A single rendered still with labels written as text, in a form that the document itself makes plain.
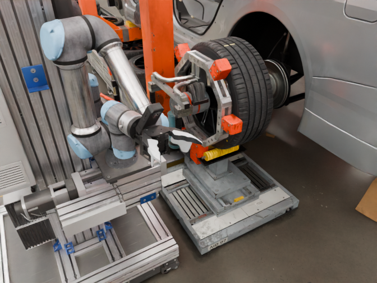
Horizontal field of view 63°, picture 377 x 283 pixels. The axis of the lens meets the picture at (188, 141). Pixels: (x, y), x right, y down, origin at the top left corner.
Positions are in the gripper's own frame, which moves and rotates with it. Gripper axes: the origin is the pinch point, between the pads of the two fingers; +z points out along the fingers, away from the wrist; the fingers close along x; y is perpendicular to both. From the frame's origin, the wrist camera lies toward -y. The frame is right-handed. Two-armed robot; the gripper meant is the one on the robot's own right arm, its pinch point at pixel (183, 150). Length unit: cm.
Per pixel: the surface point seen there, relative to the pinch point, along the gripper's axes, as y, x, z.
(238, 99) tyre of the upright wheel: 16, -77, -38
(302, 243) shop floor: 109, -114, 9
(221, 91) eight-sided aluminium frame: 14, -75, -48
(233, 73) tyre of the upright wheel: 4, -78, -44
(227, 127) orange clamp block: 29, -70, -36
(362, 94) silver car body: 0, -97, 12
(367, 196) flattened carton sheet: 98, -187, 22
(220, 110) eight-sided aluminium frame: 23, -71, -43
